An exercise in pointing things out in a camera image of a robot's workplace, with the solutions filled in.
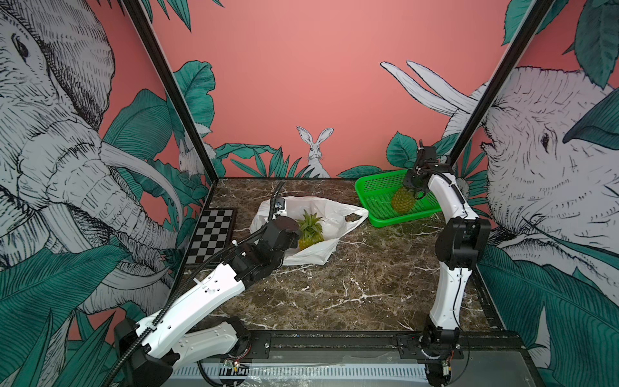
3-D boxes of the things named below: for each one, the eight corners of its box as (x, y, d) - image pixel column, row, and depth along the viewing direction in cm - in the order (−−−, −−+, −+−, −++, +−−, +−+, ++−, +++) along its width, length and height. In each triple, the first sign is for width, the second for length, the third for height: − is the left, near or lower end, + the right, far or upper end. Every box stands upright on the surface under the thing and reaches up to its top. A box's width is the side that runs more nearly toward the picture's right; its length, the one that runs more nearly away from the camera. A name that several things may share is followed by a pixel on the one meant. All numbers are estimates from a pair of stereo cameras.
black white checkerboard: (187, 265, 93) (182, 261, 91) (206, 213, 110) (203, 208, 107) (223, 265, 94) (220, 261, 91) (237, 213, 110) (235, 208, 107)
